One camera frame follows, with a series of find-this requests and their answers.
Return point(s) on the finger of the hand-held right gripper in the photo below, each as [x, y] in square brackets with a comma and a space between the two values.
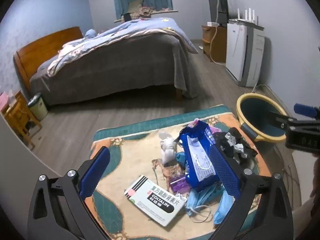
[278, 120]
[303, 108]

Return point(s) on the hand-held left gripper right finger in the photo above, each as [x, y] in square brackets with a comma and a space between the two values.
[225, 172]

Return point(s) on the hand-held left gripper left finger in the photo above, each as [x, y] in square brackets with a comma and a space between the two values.
[95, 175]

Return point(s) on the yellow-rimmed blue basin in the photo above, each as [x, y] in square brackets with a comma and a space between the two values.
[257, 115]

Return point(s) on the black plastic bag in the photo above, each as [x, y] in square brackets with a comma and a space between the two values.
[223, 147]

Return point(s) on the blue wet wipes packet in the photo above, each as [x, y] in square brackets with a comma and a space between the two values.
[197, 160]

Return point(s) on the white paper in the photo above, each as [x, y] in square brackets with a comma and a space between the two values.
[235, 143]

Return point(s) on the blue face mask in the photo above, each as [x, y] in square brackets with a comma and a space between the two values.
[197, 200]
[222, 207]

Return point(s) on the pink wrapper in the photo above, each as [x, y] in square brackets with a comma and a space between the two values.
[194, 123]

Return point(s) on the white tissue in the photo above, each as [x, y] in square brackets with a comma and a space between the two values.
[168, 150]

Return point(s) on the white black medicine box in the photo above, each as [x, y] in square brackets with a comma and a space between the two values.
[155, 200]

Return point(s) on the pale green trash can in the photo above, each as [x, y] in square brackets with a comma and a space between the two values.
[38, 107]

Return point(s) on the printed floor mat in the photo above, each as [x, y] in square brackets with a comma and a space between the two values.
[140, 155]

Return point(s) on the white air purifier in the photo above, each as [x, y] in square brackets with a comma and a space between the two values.
[240, 52]

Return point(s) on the wooden cabinet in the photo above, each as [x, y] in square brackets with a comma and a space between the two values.
[220, 45]

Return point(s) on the wooden nightstand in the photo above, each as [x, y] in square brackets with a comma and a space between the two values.
[17, 115]

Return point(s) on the white router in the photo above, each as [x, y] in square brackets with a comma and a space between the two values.
[246, 20]

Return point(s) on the bed with grey blanket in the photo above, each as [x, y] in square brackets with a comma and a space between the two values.
[125, 65]

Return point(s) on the small white box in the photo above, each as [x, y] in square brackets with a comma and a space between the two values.
[212, 24]

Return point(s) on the black monitor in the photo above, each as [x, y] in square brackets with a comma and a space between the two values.
[217, 7]

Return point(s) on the wooden headboard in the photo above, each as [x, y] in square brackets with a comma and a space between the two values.
[42, 47]

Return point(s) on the blue plush pillow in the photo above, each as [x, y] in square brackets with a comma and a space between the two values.
[90, 33]

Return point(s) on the wooden windowsill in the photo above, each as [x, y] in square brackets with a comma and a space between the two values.
[170, 11]

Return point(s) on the pile of clothes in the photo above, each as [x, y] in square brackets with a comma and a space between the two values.
[145, 11]

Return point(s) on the olive cushion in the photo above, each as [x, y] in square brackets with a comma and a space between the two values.
[136, 5]

